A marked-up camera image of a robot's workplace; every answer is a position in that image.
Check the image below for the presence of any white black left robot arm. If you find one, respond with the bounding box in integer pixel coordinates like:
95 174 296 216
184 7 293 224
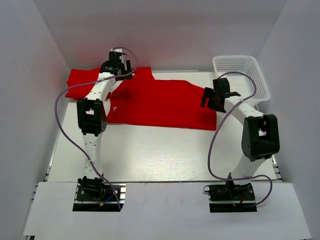
76 51 217 181

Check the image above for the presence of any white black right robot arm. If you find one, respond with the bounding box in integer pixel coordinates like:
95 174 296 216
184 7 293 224
205 77 280 200

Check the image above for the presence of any folded red t-shirt stack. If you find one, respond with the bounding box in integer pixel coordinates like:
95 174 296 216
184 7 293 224
65 68 100 100

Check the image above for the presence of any white perforated plastic basket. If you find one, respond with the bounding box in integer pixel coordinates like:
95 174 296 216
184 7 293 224
212 55 271 107

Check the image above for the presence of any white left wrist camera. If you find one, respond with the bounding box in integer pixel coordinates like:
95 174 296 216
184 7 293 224
110 47 123 54

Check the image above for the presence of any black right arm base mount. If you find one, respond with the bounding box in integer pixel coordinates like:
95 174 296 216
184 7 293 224
203 181 257 213

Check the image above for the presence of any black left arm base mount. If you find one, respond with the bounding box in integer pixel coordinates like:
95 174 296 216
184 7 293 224
72 176 126 212

